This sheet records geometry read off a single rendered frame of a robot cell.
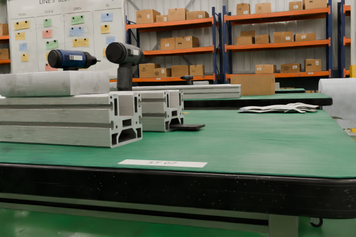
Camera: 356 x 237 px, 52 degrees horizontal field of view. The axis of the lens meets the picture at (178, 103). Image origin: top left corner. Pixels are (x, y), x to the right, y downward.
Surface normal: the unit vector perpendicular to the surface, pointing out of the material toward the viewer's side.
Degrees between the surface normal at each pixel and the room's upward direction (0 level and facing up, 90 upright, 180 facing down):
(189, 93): 90
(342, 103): 103
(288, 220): 90
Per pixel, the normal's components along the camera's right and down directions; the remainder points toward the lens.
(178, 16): -0.22, 0.07
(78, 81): 0.91, 0.00
